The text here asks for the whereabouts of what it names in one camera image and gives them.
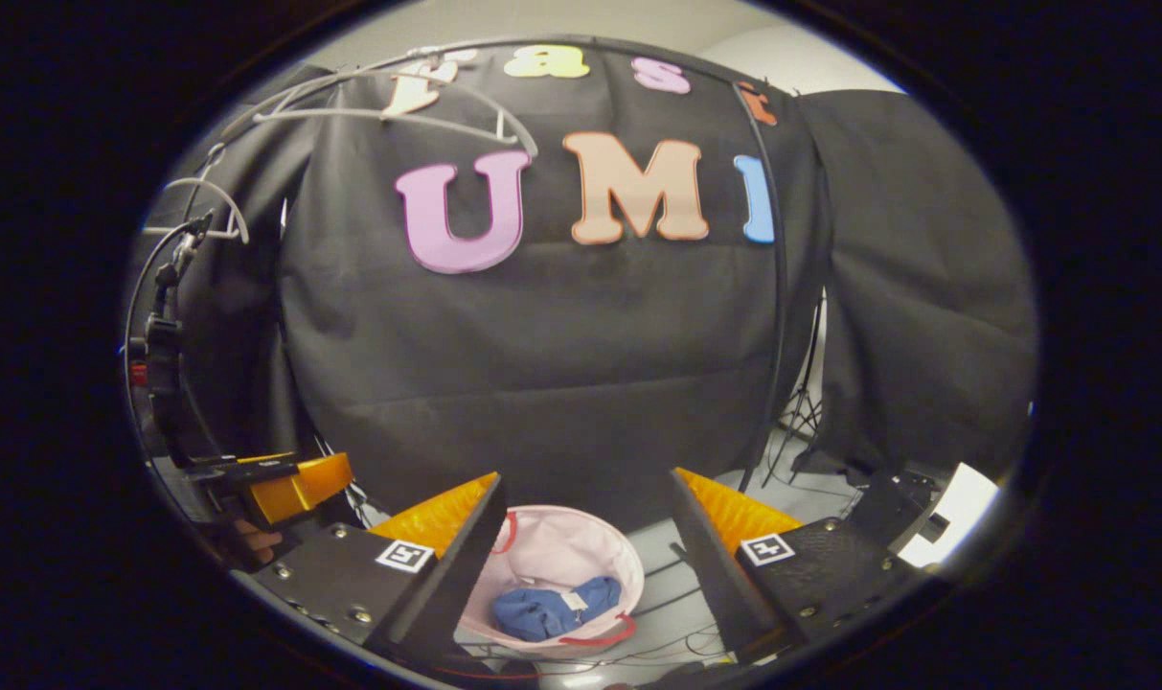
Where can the black tripod stand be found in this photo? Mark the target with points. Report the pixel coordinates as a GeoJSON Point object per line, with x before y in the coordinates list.
{"type": "Point", "coordinates": [804, 412]}

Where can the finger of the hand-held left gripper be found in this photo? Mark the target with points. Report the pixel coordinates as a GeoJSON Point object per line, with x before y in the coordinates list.
{"type": "Point", "coordinates": [298, 489]}

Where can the pink laundry hamper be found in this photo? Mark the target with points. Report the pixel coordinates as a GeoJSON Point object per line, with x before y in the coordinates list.
{"type": "Point", "coordinates": [561, 546]}

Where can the black clothes rack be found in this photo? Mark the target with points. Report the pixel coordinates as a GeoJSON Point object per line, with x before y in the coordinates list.
{"type": "Point", "coordinates": [783, 287]}

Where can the black box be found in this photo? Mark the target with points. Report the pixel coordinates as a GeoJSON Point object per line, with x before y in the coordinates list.
{"type": "Point", "coordinates": [887, 498]}

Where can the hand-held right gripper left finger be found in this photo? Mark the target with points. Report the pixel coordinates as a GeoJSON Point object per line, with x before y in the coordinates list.
{"type": "Point", "coordinates": [466, 575]}

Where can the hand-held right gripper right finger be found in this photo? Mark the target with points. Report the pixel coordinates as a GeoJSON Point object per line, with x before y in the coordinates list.
{"type": "Point", "coordinates": [710, 575]}

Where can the black backdrop cloth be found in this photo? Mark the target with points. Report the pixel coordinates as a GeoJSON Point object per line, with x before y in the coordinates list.
{"type": "Point", "coordinates": [561, 364]}

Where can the white plastic clothes hanger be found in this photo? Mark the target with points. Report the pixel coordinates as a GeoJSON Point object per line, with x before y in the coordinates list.
{"type": "Point", "coordinates": [351, 112]}
{"type": "Point", "coordinates": [207, 181]}

